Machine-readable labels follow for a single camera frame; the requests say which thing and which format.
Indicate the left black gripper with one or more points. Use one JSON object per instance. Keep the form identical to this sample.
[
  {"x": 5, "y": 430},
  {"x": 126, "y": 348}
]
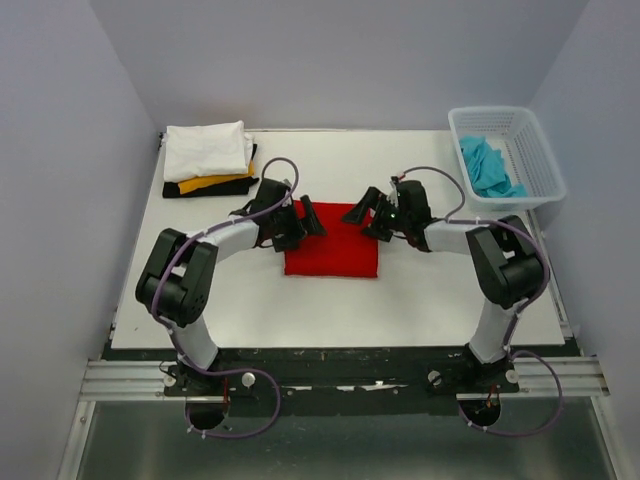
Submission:
[{"x": 312, "y": 226}]

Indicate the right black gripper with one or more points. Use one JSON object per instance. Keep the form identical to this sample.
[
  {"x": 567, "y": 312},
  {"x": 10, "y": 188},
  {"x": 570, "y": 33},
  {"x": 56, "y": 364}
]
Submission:
[{"x": 372, "y": 199}]

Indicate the red t shirt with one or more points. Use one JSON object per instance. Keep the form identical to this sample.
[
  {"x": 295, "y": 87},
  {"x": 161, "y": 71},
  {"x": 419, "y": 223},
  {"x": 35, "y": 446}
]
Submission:
[{"x": 344, "y": 252}]

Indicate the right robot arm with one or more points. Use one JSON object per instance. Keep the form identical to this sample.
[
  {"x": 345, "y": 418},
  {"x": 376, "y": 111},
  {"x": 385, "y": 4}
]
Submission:
[{"x": 510, "y": 268}]

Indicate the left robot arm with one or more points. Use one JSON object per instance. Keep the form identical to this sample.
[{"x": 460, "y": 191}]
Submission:
[{"x": 175, "y": 283}]

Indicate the teal t shirt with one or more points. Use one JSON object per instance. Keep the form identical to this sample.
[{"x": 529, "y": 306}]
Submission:
[{"x": 486, "y": 170}]

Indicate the folded white t shirt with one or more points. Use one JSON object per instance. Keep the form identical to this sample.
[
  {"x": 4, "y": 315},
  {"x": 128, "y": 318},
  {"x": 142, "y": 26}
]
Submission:
[{"x": 199, "y": 151}]

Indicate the folded yellow t shirt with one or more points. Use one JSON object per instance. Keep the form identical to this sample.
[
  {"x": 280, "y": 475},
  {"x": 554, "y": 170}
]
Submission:
[{"x": 196, "y": 183}]

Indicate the folded black t shirt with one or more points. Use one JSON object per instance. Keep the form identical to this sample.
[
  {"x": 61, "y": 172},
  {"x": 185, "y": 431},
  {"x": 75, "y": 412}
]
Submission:
[{"x": 170, "y": 190}]

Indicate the white plastic basket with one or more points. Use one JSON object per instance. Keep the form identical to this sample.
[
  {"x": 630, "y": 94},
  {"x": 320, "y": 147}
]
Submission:
[{"x": 514, "y": 135}]

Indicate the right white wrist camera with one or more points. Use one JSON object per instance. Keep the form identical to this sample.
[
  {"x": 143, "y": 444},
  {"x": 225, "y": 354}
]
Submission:
[{"x": 393, "y": 195}]

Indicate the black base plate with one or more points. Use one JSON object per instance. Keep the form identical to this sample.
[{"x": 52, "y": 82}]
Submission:
[{"x": 340, "y": 381}]

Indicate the aluminium mounting rail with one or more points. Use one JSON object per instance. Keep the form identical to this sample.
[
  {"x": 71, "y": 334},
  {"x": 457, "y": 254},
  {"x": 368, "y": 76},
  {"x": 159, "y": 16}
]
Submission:
[{"x": 145, "y": 381}]

